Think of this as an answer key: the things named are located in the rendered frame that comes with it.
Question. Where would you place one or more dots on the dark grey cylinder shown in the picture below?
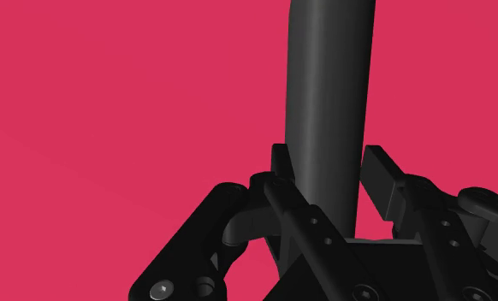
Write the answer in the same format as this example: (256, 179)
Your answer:
(328, 104)

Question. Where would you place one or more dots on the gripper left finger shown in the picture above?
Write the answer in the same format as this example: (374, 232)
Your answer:
(190, 250)

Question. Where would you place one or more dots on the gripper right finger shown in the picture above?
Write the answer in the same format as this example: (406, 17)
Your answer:
(441, 233)

